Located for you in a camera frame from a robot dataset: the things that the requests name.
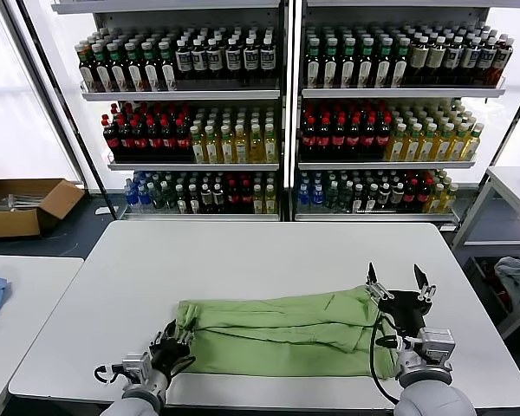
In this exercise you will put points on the white side table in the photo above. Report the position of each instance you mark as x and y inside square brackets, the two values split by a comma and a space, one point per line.
[34, 281]

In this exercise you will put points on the red cloth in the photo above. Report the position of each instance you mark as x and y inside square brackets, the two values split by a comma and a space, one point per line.
[500, 288]

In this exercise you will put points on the reddish drink bottle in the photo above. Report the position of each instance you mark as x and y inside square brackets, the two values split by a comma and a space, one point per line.
[505, 60]

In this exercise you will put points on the clear wrapped silver rods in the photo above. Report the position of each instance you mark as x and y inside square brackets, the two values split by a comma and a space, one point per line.
[17, 201]

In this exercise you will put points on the yellow juice bottle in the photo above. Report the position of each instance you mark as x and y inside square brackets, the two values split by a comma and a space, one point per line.
[412, 145]
[473, 145]
[459, 145]
[443, 145]
[255, 147]
[427, 145]
[270, 147]
[211, 147]
[241, 147]
[197, 147]
[226, 147]
[397, 145]

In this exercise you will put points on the light green polo shirt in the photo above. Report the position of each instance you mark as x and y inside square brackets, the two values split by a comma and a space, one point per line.
[286, 329]

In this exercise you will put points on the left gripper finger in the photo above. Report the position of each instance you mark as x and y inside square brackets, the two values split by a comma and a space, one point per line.
[185, 336]
[164, 337]

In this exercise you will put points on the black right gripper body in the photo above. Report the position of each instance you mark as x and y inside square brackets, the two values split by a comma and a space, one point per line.
[405, 310]

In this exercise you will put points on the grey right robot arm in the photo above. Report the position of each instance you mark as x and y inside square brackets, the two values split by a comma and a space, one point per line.
[433, 398]

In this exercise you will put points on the dark bottle white blue label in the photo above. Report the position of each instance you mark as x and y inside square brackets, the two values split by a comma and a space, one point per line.
[199, 58]
[214, 58]
[267, 58]
[183, 58]
[488, 58]
[453, 58]
[471, 58]
[233, 58]
[250, 58]

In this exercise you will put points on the cola bottle red cap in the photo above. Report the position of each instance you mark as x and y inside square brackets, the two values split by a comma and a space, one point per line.
[168, 138]
[383, 138]
[368, 138]
[154, 138]
[354, 138]
[323, 138]
[183, 138]
[139, 138]
[339, 138]
[308, 138]
[110, 138]
[125, 138]

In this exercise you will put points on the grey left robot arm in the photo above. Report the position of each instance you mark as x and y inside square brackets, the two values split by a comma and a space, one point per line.
[143, 396]

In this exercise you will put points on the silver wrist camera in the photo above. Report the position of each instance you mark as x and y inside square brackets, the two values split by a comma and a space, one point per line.
[134, 366]
[437, 346]

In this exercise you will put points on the brown cardboard box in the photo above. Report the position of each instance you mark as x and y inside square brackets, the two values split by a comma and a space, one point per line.
[8, 225]

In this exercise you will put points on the grey crumpled cloth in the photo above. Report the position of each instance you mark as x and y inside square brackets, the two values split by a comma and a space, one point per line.
[515, 277]

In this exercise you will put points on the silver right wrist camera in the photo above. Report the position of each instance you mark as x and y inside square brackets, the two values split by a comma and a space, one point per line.
[437, 346]

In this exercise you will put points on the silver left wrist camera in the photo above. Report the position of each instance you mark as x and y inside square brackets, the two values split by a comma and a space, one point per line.
[134, 366]

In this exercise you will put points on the blue drink bottle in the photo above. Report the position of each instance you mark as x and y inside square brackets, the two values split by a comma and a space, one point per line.
[144, 195]
[303, 195]
[317, 194]
[131, 196]

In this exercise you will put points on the dark bottle beige label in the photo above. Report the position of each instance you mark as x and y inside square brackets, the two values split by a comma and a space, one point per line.
[418, 58]
[436, 58]

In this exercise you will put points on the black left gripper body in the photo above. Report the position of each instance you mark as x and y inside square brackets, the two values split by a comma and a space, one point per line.
[171, 355]

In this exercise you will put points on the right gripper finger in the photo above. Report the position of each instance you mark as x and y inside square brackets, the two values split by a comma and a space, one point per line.
[427, 292]
[378, 289]

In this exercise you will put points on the dark bottle green label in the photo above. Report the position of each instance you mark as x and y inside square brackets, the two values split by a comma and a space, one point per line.
[151, 71]
[100, 71]
[168, 71]
[86, 71]
[330, 65]
[134, 71]
[400, 65]
[116, 71]
[365, 65]
[383, 65]
[313, 65]
[348, 65]

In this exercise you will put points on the black window frame post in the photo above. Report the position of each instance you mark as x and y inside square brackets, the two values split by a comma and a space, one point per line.
[76, 130]
[516, 119]

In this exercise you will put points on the grey shelf unit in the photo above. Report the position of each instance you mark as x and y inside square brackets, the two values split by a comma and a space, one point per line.
[281, 108]
[301, 93]

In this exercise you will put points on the grey metal frame table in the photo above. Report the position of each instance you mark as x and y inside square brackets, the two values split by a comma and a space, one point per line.
[509, 177]

